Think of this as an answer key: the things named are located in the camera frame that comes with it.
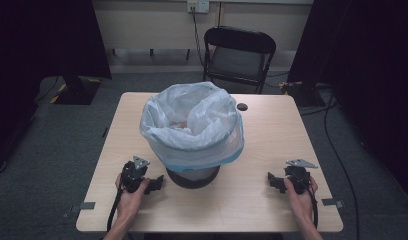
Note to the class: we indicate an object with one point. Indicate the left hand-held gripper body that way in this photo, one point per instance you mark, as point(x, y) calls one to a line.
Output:
point(133, 176)

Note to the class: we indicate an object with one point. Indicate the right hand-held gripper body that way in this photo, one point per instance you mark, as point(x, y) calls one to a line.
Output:
point(300, 178)

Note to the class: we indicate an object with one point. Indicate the person's left hand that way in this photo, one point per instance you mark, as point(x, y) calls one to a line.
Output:
point(130, 201)

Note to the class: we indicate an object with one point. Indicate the person's right hand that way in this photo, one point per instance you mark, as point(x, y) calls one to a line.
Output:
point(300, 203)

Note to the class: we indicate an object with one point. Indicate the dark round trash bin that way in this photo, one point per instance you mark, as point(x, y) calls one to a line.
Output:
point(193, 178)

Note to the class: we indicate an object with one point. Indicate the grey tape strip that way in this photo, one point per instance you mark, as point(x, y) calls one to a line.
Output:
point(332, 202)
point(87, 205)

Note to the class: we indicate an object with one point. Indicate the white plastic trash bag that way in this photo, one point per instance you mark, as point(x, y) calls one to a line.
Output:
point(192, 126)

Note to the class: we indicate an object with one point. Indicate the black stand base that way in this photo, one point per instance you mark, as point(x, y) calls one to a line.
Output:
point(305, 95)
point(77, 91)

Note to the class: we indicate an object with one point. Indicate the black folding chair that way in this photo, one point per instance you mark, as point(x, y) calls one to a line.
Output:
point(238, 60)

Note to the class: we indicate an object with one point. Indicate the black curtain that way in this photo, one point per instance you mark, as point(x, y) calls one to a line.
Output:
point(368, 66)
point(32, 60)

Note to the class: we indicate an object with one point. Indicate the white wall outlet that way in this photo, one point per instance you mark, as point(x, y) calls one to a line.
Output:
point(198, 5)

